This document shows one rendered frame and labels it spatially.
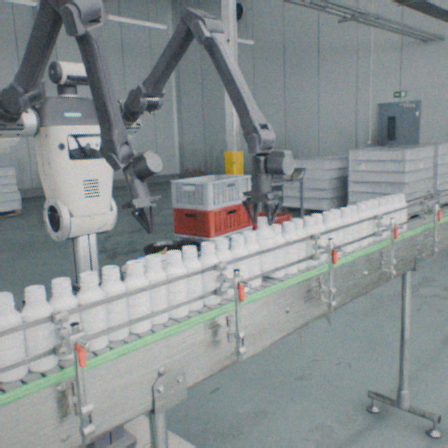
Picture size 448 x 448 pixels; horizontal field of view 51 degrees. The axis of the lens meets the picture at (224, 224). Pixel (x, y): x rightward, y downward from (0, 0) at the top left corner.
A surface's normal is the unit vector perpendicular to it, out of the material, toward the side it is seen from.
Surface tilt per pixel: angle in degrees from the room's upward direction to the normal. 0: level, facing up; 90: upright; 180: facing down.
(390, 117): 90
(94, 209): 90
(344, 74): 90
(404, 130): 90
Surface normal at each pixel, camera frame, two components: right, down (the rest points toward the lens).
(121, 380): 0.72, 0.10
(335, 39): -0.69, 0.15
